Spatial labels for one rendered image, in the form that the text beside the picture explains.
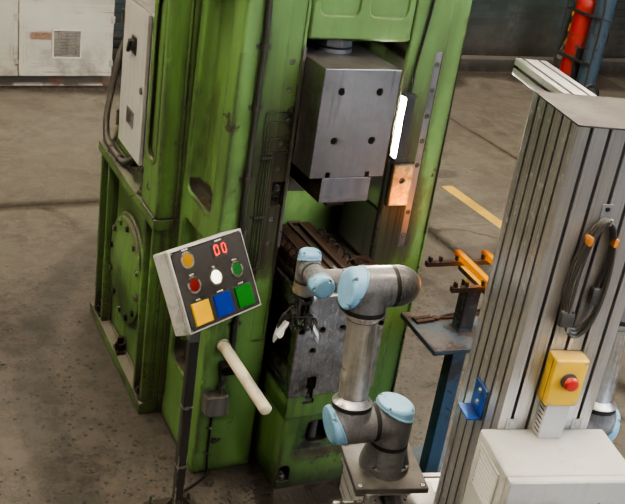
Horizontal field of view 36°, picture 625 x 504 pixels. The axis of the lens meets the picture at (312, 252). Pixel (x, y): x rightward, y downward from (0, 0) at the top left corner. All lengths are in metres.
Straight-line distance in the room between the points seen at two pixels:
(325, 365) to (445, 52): 1.27
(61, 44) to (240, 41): 5.38
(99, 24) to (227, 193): 5.32
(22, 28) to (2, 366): 4.33
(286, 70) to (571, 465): 1.69
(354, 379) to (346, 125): 1.06
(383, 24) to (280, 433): 1.64
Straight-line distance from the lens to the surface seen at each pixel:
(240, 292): 3.32
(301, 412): 3.87
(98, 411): 4.45
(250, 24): 3.30
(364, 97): 3.40
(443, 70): 3.72
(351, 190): 3.52
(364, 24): 3.49
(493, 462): 2.42
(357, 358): 2.68
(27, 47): 8.59
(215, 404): 3.87
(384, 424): 2.80
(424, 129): 3.76
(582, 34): 10.86
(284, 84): 3.42
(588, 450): 2.53
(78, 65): 8.72
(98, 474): 4.10
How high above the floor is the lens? 2.59
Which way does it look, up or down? 25 degrees down
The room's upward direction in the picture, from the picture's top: 9 degrees clockwise
